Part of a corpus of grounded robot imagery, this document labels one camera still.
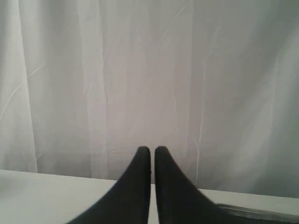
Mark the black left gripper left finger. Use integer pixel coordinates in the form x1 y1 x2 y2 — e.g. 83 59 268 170
69 146 150 224

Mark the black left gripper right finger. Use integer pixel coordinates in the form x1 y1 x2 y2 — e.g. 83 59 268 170
154 146 234 224

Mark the white backdrop curtain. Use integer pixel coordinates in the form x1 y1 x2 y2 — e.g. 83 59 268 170
0 0 299 198

